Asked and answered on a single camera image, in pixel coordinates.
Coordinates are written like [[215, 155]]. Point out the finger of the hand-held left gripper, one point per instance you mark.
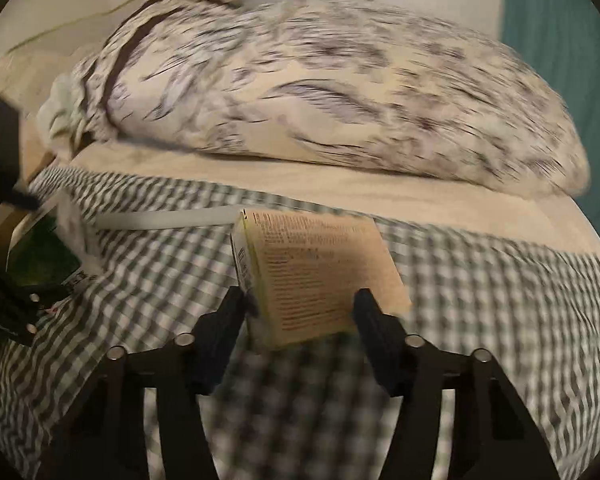
[[2, 160], [10, 310]]

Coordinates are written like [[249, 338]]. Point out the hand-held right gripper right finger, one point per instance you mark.
[[380, 345]]

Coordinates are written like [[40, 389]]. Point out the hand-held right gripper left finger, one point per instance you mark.
[[220, 345]]

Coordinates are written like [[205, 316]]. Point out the brown cardboard box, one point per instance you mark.
[[35, 160]]

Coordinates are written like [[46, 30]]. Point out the green medicine box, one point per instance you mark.
[[40, 260]]

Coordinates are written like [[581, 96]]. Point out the beige carton box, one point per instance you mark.
[[320, 275]]

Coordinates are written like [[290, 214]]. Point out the pale knitted cloth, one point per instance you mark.
[[55, 105]]

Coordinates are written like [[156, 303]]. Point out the checked cloth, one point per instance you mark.
[[480, 310]]

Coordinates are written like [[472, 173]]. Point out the white flat strip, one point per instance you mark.
[[165, 219]]

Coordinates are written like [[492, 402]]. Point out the floral duvet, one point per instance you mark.
[[330, 85]]

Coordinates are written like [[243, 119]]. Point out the teal curtain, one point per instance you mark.
[[555, 35]]

